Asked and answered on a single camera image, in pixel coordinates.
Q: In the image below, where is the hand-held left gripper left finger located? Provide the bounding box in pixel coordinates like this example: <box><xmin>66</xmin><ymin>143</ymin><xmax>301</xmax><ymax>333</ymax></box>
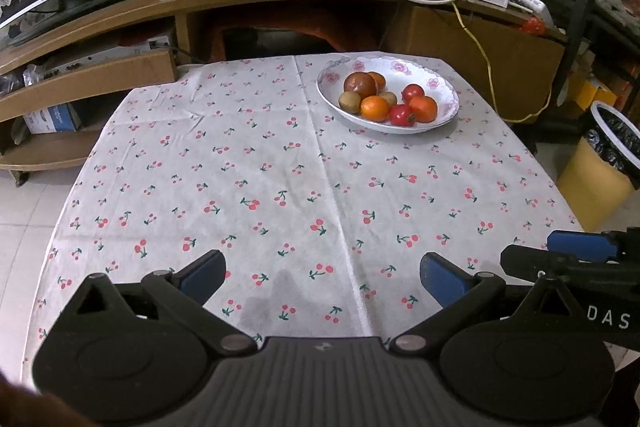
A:
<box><xmin>62</xmin><ymin>249</ymin><xmax>258</xmax><ymax>355</ymax></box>

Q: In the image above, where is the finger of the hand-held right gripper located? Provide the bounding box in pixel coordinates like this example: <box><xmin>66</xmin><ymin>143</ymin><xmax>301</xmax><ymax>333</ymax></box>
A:
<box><xmin>500</xmin><ymin>244</ymin><xmax>588</xmax><ymax>286</ymax></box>
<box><xmin>546</xmin><ymin>230</ymin><xmax>622</xmax><ymax>264</ymax></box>

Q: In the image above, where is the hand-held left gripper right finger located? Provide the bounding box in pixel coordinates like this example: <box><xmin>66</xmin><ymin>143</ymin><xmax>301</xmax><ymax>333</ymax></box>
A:
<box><xmin>389</xmin><ymin>251</ymin><xmax>590</xmax><ymax>355</ymax></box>

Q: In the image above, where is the white floral bowl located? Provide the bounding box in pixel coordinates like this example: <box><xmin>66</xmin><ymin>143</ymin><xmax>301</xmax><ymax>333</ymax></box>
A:
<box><xmin>317</xmin><ymin>57</ymin><xmax>460</xmax><ymax>135</ymax></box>

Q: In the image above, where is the red apple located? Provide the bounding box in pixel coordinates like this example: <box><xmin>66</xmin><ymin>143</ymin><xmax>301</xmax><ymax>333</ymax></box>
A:
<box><xmin>343</xmin><ymin>71</ymin><xmax>377</xmax><ymax>100</ymax></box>

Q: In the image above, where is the yellow trash bin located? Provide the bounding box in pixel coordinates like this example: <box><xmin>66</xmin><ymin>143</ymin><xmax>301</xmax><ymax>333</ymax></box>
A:
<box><xmin>556</xmin><ymin>101</ymin><xmax>640</xmax><ymax>231</ymax></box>

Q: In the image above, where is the cherry print tablecloth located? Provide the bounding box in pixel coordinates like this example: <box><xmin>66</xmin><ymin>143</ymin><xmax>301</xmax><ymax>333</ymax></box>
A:
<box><xmin>22</xmin><ymin>51</ymin><xmax>587</xmax><ymax>389</ymax></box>

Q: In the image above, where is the yellow cardboard box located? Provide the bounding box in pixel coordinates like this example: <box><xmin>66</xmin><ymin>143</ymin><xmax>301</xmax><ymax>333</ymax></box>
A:
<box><xmin>569</xmin><ymin>74</ymin><xmax>619</xmax><ymax>111</ymax></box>

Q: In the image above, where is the blue and white box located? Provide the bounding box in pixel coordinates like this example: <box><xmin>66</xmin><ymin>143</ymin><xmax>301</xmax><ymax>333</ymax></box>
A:
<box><xmin>22</xmin><ymin>102</ymin><xmax>82</xmax><ymax>134</ymax></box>

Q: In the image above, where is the small red object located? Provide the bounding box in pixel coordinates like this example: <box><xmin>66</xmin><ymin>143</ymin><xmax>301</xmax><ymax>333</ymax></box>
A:
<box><xmin>519</xmin><ymin>16</ymin><xmax>547</xmax><ymax>36</ymax></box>

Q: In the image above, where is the black metal rack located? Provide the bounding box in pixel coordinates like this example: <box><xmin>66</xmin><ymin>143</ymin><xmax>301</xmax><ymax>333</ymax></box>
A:
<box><xmin>509</xmin><ymin>0</ymin><xmax>640</xmax><ymax>148</ymax></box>

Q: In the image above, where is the silver media player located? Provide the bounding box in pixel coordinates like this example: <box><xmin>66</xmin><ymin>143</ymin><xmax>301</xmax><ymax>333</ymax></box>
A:
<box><xmin>29</xmin><ymin>36</ymin><xmax>174</xmax><ymax>78</ymax></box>

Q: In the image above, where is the white power adapter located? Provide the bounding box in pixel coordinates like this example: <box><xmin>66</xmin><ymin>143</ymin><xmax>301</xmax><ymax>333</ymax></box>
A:
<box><xmin>514</xmin><ymin>0</ymin><xmax>549</xmax><ymax>16</ymax></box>

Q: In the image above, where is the yellow cable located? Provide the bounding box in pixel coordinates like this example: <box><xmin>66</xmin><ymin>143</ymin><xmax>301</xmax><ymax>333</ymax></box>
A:
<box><xmin>289</xmin><ymin>0</ymin><xmax>554</xmax><ymax>124</ymax></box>

